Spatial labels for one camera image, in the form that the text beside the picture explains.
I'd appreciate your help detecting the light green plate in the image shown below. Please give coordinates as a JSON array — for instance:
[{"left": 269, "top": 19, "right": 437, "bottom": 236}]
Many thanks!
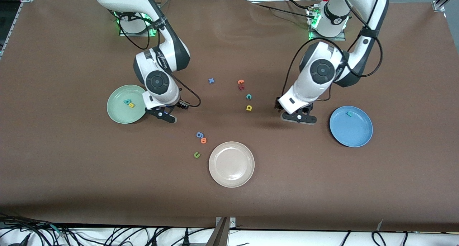
[{"left": 107, "top": 84, "right": 149, "bottom": 124}]

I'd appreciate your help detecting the blue plate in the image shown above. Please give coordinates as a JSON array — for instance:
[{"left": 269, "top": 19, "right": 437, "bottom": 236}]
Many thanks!
[{"left": 329, "top": 105, "right": 374, "bottom": 148}]

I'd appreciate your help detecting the beige plate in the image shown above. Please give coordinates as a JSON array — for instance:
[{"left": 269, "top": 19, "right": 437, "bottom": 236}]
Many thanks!
[{"left": 208, "top": 141, "right": 255, "bottom": 188}]

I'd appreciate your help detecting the brown table cover sheet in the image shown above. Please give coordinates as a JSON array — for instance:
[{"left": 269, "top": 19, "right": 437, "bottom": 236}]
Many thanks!
[{"left": 0, "top": 0, "right": 459, "bottom": 232}]

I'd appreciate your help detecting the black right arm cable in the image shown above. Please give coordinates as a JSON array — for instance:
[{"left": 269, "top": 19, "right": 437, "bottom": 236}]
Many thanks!
[{"left": 118, "top": 12, "right": 202, "bottom": 108}]

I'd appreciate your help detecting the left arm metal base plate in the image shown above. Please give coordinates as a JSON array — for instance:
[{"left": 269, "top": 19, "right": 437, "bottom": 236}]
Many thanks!
[{"left": 308, "top": 8, "right": 346, "bottom": 41}]

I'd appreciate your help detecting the thin black base cable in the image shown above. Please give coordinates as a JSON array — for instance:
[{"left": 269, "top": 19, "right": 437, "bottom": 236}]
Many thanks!
[
  {"left": 247, "top": 0, "right": 312, "bottom": 18},
  {"left": 285, "top": 0, "right": 320, "bottom": 10}
]

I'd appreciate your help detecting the aluminium frame post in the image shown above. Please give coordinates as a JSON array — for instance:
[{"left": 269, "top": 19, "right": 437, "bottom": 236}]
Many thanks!
[{"left": 206, "top": 217, "right": 236, "bottom": 246}]

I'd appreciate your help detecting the looped black floor cable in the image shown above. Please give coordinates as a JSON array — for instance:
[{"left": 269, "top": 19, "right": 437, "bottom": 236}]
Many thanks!
[{"left": 371, "top": 231, "right": 409, "bottom": 246}]

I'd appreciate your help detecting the teal floor cable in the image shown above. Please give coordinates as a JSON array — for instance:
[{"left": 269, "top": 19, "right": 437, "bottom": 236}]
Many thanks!
[{"left": 48, "top": 223, "right": 67, "bottom": 236}]

